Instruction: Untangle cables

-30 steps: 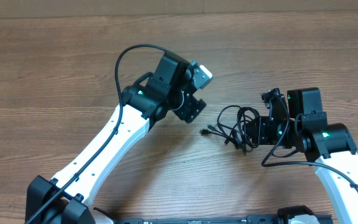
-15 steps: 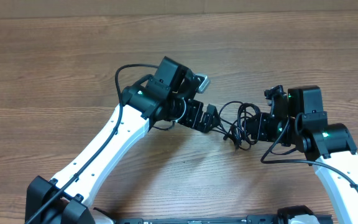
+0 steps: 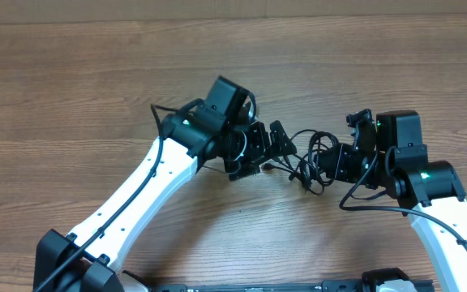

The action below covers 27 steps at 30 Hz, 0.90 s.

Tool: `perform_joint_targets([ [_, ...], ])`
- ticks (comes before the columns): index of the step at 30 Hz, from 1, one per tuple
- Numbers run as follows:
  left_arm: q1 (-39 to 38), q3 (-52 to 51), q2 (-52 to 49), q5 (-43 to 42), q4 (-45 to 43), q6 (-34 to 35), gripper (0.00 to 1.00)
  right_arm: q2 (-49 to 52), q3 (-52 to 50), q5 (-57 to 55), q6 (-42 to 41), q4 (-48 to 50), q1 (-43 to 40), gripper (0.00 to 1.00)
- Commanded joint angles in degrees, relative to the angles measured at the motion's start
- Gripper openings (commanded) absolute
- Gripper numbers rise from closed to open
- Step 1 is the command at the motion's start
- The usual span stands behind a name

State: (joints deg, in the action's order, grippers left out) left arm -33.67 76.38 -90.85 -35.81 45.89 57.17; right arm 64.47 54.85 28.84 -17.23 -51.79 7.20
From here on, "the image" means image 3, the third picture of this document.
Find camera black cable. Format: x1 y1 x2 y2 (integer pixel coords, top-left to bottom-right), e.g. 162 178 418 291
338 152 467 292
32 103 180 292

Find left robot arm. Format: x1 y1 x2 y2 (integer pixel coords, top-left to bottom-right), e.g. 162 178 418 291
32 76 297 291

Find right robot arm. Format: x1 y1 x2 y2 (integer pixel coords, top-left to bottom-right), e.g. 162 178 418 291
306 109 467 291

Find right camera black cable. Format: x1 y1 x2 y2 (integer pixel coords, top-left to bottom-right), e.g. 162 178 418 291
338 152 467 292

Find left camera black cable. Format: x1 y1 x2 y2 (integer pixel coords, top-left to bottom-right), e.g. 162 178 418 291
32 103 180 292

